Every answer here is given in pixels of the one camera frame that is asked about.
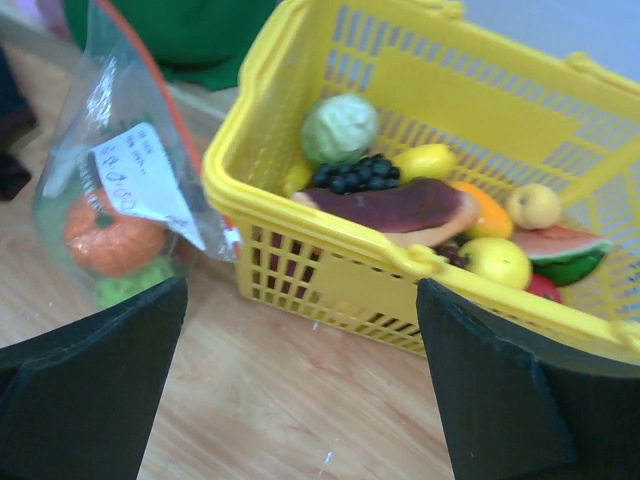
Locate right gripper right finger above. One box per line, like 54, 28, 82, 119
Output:
416, 280, 639, 479

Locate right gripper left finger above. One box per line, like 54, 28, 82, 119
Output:
1, 277, 188, 479

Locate green toy cabbage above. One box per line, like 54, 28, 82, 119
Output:
95, 256, 174, 309

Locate orange toy fruit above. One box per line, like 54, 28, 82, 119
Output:
64, 188, 165, 277

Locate clear zip top bag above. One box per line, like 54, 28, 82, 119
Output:
30, 0, 244, 311

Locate yellow plastic shopping basket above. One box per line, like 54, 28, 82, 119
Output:
202, 1, 639, 363

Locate green tank top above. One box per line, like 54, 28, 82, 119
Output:
63, 1, 277, 91

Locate red toy apple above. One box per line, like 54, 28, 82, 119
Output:
526, 273, 563, 304

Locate yellow toy lemon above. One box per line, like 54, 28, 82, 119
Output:
458, 237, 533, 290

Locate toy watermelon slice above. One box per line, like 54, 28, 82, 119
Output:
511, 226, 612, 287

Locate orange toy persimmon slice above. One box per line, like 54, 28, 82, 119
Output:
450, 181, 514, 239

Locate yellow toy mango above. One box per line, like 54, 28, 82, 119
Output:
391, 144, 458, 184

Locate dark toy grapes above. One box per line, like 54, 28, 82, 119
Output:
311, 153, 401, 195

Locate dark navy cloth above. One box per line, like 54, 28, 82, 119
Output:
1, 49, 37, 202

